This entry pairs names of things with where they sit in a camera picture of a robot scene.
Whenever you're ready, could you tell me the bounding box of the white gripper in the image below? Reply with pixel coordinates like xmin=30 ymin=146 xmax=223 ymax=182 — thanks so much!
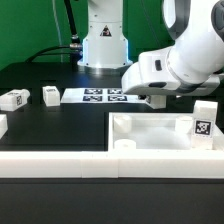
xmin=121 ymin=47 xmax=220 ymax=96

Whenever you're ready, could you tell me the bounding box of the white square table top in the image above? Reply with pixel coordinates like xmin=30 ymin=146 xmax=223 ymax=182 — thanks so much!
xmin=107 ymin=111 xmax=224 ymax=154

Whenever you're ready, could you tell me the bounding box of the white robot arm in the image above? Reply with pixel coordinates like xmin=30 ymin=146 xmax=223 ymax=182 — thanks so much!
xmin=78 ymin=0 xmax=224 ymax=95

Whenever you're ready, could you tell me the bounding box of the white marker sheet with tags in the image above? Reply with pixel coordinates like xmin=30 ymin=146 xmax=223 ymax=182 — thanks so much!
xmin=61 ymin=88 xmax=142 ymax=103

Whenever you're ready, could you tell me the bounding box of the black cable with connector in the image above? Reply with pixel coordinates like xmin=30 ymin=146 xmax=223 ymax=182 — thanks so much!
xmin=25 ymin=0 xmax=84 ymax=64

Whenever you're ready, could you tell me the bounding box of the white fence obstacle frame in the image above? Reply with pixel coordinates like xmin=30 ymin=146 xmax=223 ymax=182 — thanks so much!
xmin=0 ymin=151 xmax=224 ymax=179

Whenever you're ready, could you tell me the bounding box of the thin grey cable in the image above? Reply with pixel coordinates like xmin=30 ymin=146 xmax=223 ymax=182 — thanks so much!
xmin=51 ymin=0 xmax=64 ymax=63

